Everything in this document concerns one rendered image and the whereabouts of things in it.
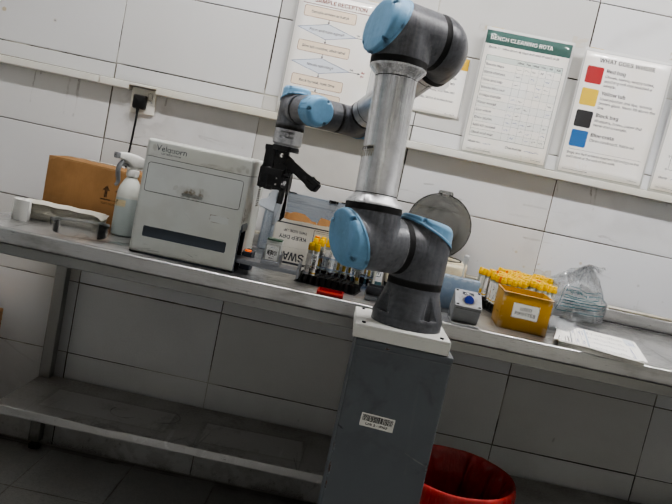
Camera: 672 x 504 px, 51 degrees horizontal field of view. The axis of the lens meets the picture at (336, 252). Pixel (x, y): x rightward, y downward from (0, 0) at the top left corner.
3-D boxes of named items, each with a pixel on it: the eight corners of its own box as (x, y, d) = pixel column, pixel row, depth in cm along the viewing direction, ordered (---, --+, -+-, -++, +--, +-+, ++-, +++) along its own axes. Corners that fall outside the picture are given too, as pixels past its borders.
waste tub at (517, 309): (495, 326, 186) (504, 290, 185) (489, 317, 199) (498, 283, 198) (545, 338, 185) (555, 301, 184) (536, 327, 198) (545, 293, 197)
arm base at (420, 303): (436, 338, 141) (447, 290, 140) (364, 320, 144) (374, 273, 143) (442, 327, 156) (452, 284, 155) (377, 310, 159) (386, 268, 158)
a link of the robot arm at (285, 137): (304, 134, 185) (301, 132, 177) (301, 151, 186) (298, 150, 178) (277, 128, 186) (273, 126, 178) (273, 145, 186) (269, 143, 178)
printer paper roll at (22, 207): (6, 217, 194) (9, 197, 194) (16, 216, 200) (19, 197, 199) (26, 222, 194) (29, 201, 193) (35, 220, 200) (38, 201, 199)
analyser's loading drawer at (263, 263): (220, 262, 183) (224, 243, 182) (225, 259, 189) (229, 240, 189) (297, 279, 182) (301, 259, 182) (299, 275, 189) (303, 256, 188)
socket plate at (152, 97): (127, 111, 241) (132, 85, 240) (129, 111, 242) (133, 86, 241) (152, 116, 241) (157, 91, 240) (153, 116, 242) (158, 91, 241)
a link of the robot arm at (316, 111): (350, 102, 171) (329, 101, 180) (310, 91, 165) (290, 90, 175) (343, 134, 172) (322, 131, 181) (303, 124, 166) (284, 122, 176)
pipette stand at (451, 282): (436, 310, 191) (444, 275, 190) (435, 306, 198) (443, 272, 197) (472, 319, 190) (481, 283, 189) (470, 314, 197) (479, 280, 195)
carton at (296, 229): (265, 263, 211) (275, 214, 209) (276, 253, 239) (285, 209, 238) (345, 280, 210) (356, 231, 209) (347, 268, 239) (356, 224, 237)
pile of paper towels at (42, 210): (9, 213, 202) (12, 197, 202) (26, 211, 213) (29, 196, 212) (94, 231, 202) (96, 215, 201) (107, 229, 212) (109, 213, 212)
